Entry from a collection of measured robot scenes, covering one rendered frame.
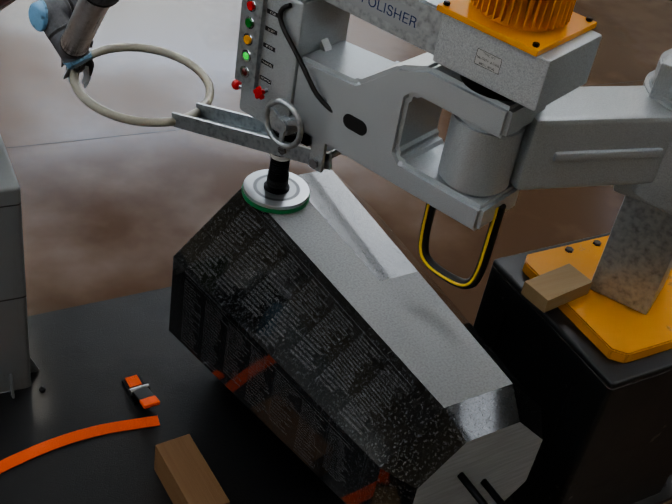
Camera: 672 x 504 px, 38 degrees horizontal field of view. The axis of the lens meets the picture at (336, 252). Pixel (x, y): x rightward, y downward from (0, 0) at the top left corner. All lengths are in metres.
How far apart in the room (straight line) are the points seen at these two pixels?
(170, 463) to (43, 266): 1.24
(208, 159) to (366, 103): 2.23
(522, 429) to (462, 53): 1.01
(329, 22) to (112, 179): 2.04
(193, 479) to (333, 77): 1.32
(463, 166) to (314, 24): 0.59
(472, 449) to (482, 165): 0.73
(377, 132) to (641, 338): 1.01
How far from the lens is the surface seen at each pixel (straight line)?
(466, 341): 2.76
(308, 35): 2.76
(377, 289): 2.86
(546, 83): 2.30
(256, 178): 3.19
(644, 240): 3.01
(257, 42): 2.83
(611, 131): 2.64
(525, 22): 2.31
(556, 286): 3.03
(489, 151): 2.49
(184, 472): 3.18
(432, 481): 2.62
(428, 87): 2.50
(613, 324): 3.05
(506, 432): 2.67
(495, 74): 2.35
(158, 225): 4.34
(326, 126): 2.77
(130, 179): 4.62
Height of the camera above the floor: 2.59
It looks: 37 degrees down
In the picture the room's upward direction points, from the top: 11 degrees clockwise
